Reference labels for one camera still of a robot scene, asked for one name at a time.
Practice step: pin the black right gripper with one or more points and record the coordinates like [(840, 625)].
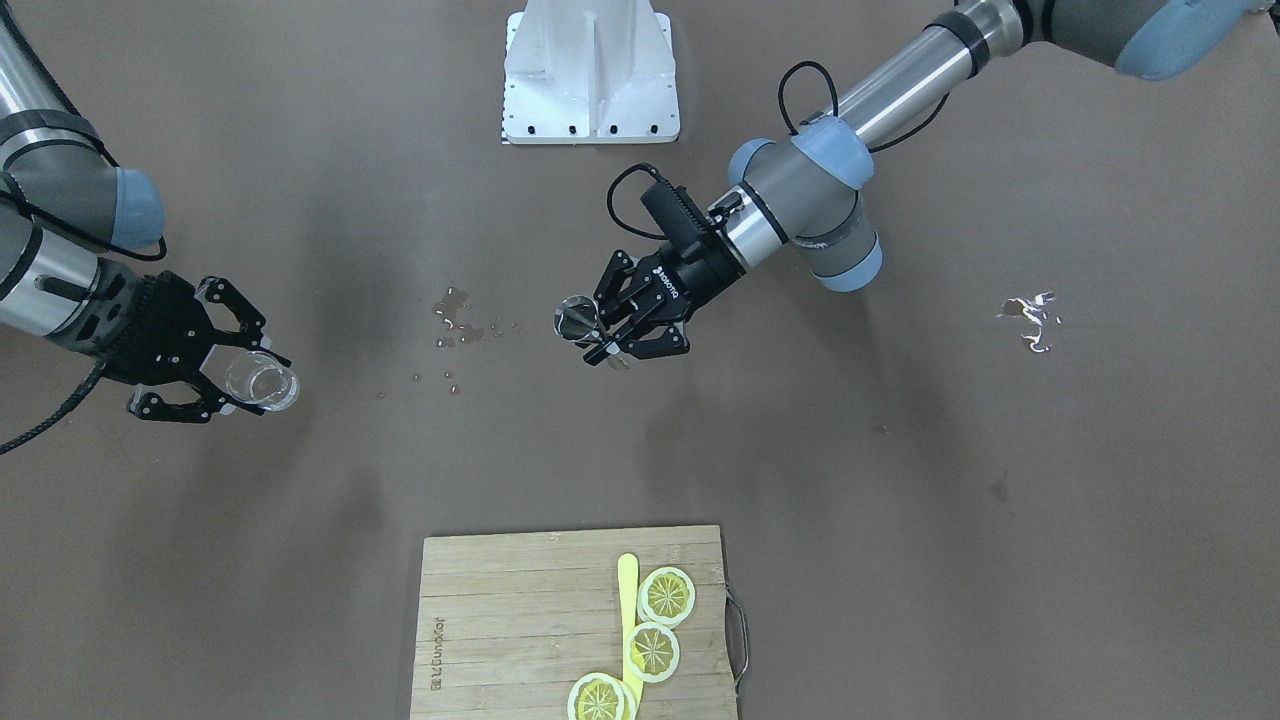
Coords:
[(187, 352)]

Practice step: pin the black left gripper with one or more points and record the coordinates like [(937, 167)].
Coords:
[(694, 273)]

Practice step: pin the steel jigger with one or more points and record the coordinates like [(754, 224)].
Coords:
[(577, 320)]

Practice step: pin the clear glass beaker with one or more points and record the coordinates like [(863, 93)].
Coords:
[(262, 380)]

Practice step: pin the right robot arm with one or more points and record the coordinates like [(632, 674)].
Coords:
[(72, 218)]

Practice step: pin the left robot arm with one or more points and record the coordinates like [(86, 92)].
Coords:
[(806, 191)]

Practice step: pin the yellow plastic knife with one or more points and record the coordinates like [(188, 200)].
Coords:
[(628, 583)]

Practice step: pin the middle lemon slice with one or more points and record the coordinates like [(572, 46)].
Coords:
[(651, 653)]

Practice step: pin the bamboo cutting board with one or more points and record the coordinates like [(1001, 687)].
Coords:
[(509, 622)]

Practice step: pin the lemon slice at edge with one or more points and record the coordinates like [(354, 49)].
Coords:
[(600, 696)]

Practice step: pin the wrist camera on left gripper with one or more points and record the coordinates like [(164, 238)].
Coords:
[(683, 226)]

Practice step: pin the white column mount base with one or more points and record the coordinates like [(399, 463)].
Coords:
[(589, 72)]

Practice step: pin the lemon slice near handle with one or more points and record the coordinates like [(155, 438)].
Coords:
[(666, 596)]

